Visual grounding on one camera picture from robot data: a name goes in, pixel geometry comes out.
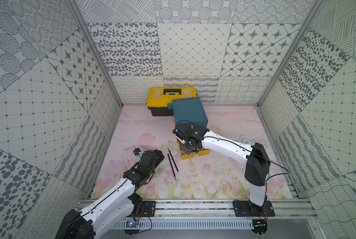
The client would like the yellow bottom drawer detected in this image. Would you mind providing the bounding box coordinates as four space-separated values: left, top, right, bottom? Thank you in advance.
177 139 210 160

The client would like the teal drawer cabinet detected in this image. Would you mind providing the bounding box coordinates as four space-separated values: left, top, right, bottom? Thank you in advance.
172 97 208 128

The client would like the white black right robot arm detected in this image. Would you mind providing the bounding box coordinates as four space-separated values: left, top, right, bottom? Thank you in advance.
173 123 271 208

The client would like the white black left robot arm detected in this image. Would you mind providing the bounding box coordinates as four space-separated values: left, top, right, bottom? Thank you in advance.
55 148 165 239

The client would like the black pencil left cluster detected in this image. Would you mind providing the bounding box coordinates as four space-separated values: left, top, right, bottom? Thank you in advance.
168 154 177 181

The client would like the black pencil cluster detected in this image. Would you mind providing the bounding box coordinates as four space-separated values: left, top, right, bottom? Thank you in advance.
168 147 179 172
168 154 177 181

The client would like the yellow black toolbox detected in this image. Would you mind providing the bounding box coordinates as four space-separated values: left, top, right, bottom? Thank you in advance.
147 87 197 117

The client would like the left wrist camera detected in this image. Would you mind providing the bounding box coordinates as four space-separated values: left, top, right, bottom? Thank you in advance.
133 148 143 157

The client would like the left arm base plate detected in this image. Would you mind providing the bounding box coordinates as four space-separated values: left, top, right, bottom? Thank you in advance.
136 201 156 218

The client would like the white slotted cable duct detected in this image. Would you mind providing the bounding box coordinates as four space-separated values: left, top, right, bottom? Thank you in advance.
111 219 254 230

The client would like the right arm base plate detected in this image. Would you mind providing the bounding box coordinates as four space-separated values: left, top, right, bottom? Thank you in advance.
232 200 275 217

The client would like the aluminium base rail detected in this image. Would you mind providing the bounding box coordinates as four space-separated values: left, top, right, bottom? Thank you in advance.
152 199 317 219

